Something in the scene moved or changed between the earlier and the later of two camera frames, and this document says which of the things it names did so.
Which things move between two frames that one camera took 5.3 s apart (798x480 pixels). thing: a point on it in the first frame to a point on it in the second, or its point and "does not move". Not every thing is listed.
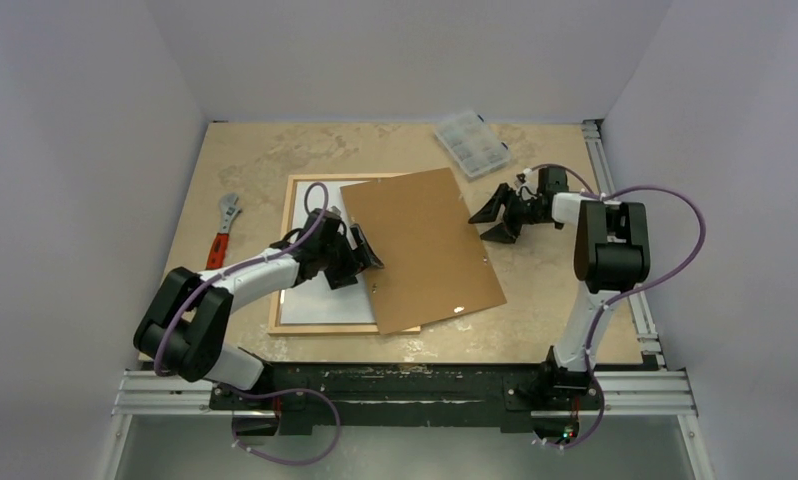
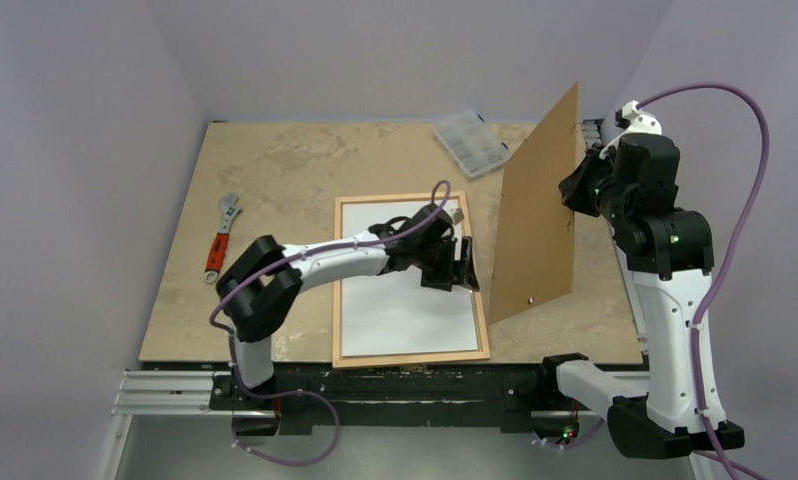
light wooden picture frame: x=306 y=193 to x=340 y=361
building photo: x=312 y=301 to x=394 y=312
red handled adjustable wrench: x=217 y=257 does not move
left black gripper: x=357 y=260 to x=466 y=279
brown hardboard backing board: x=434 y=265 to x=534 y=242
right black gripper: x=515 y=210 to x=578 y=187
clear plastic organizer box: x=472 y=143 does not move
